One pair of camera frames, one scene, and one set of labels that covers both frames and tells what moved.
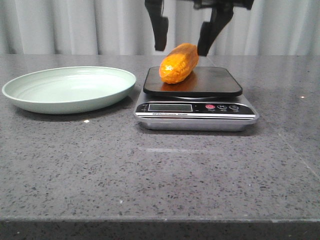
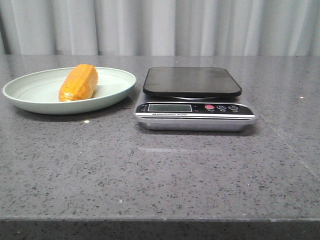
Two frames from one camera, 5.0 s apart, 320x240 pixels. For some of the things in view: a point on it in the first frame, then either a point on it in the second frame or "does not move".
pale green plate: x=68 y=89 does not move
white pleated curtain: x=125 y=27 does not move
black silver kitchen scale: x=205 y=101 does not move
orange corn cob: x=179 y=62 to x=79 y=84
